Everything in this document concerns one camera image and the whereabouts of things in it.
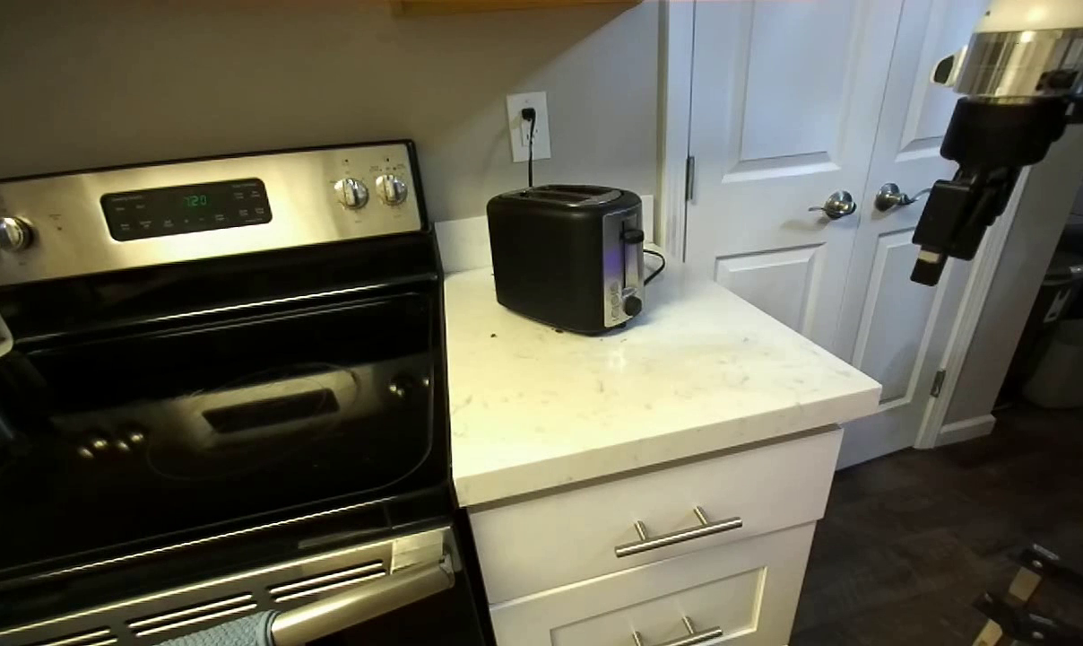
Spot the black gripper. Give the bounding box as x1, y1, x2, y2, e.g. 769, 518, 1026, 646
906, 160, 1028, 292

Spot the black toaster with steel face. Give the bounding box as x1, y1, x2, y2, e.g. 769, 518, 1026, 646
485, 184, 649, 338

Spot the white panel door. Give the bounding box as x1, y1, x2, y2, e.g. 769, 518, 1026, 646
681, 0, 897, 361
836, 0, 998, 474

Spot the dark trash bin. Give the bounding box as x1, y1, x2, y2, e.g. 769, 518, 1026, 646
1019, 224, 1083, 413

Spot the white base cabinet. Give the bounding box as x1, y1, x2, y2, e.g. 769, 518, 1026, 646
465, 423, 847, 646

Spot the black robot stand base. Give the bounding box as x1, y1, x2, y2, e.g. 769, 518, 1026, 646
968, 542, 1083, 646

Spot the silver range knob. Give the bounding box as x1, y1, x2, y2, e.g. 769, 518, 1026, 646
0, 210, 38, 256
328, 173, 377, 214
373, 173, 412, 207

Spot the stainless steel electric range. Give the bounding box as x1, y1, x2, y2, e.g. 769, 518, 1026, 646
0, 139, 497, 646

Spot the grey dish towel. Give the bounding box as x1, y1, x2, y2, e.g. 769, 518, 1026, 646
156, 608, 282, 646

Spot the silver door lever handle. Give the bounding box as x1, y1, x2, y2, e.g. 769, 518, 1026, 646
805, 186, 863, 227
871, 179, 925, 220

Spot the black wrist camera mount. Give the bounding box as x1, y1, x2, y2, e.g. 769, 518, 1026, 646
936, 93, 1073, 173

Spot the long steel drawer handle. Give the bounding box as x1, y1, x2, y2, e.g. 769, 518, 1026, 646
608, 506, 746, 563

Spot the white cabinet drawer, short handle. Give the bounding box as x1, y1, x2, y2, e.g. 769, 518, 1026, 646
487, 519, 821, 646

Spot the black toaster power cord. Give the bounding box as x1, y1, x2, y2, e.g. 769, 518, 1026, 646
511, 104, 669, 288

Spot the white wall outlet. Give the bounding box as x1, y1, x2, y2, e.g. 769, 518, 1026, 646
502, 90, 554, 170

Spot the short steel drawer handle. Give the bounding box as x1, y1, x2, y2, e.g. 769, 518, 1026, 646
628, 614, 728, 646

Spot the white cabinet drawer, long handle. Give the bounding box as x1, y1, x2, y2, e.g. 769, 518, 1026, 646
465, 427, 847, 610

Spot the steel oven door handle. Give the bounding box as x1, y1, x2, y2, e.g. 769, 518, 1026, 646
264, 557, 462, 646

